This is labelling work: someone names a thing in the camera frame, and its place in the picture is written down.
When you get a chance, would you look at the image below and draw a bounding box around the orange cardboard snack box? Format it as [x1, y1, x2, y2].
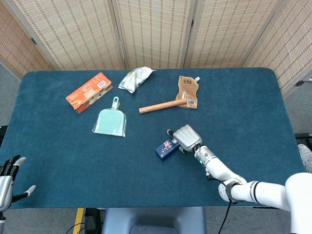
[65, 72, 114, 114]

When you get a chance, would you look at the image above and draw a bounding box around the crumpled white snack bag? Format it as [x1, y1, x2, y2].
[118, 66, 157, 94]

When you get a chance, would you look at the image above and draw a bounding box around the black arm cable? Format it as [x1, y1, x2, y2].
[206, 174, 241, 234]

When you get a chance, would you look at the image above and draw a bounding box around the wooden rolling pin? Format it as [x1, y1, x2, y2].
[138, 98, 187, 115]

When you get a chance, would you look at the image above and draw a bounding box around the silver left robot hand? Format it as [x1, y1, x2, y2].
[0, 155, 37, 212]

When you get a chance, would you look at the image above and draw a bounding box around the grey sneaker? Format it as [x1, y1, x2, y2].
[297, 143, 312, 174]

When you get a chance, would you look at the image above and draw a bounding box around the brown spout pouch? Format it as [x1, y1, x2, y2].
[175, 75, 201, 110]

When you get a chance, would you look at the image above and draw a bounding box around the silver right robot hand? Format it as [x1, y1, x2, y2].
[167, 124, 203, 154]

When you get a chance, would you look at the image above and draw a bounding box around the small blue box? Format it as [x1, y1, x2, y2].
[155, 137, 181, 161]

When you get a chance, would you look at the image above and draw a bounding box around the yellow floor tape strip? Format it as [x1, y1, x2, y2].
[73, 208, 85, 234]

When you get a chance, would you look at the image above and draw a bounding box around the grey-blue robot torso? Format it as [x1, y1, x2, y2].
[101, 207, 207, 234]

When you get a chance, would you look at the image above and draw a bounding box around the woven folding screen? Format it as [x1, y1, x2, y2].
[0, 0, 312, 98]

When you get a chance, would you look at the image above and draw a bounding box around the mint green dustpan in plastic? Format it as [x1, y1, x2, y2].
[92, 96, 127, 137]

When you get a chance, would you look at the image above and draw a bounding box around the teal table cloth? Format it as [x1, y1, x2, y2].
[0, 67, 308, 209]

